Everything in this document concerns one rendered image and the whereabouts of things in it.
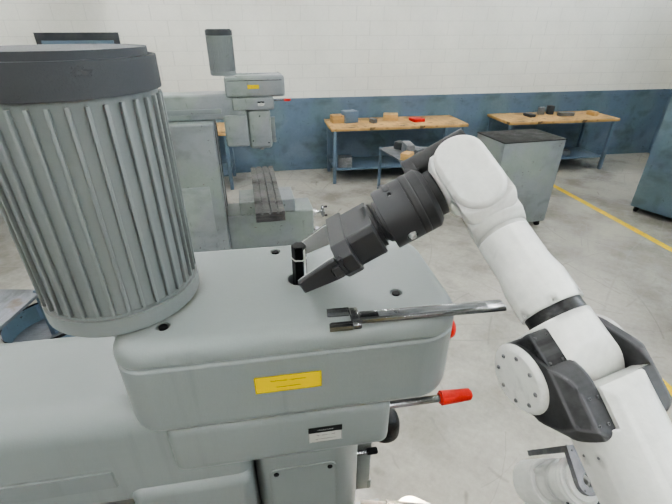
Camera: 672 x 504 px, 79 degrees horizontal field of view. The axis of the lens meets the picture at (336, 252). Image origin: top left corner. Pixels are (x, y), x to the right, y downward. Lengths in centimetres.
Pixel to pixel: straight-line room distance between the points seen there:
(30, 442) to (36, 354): 16
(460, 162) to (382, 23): 678
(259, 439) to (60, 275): 35
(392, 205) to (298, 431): 37
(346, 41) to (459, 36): 186
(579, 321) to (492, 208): 15
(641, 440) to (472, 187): 30
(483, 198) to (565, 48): 823
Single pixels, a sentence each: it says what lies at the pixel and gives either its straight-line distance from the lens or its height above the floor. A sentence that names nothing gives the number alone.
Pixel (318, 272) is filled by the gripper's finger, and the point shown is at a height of 194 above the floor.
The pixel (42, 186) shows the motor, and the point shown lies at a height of 209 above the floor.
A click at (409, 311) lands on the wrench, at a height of 190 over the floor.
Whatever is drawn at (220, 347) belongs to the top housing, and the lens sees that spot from 54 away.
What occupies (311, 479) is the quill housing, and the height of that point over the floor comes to 153.
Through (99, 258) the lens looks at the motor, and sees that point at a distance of 53.
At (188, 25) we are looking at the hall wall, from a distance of 710.
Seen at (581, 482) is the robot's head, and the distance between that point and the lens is 71.
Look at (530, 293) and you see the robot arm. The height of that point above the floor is 198.
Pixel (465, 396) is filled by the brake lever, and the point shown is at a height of 171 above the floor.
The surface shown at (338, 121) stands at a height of 91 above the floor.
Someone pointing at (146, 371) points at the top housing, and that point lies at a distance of 58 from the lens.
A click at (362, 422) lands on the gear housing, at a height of 169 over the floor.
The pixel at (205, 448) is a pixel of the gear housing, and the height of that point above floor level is 168.
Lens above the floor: 223
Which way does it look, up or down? 29 degrees down
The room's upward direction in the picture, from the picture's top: straight up
